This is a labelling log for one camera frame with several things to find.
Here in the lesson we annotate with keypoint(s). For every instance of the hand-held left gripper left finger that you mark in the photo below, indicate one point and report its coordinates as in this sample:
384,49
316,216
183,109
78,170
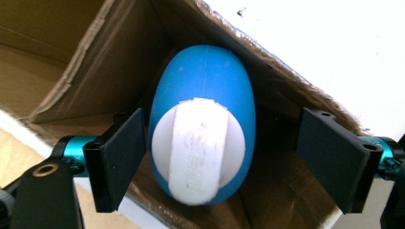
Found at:
122,159

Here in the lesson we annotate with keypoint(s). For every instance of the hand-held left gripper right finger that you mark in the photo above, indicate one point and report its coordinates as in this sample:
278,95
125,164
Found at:
334,159

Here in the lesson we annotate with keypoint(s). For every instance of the blue cardboard box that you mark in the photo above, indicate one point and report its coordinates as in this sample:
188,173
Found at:
95,63

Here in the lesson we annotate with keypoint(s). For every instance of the blue bottle with white cap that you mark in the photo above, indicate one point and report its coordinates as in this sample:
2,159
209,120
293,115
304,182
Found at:
203,95

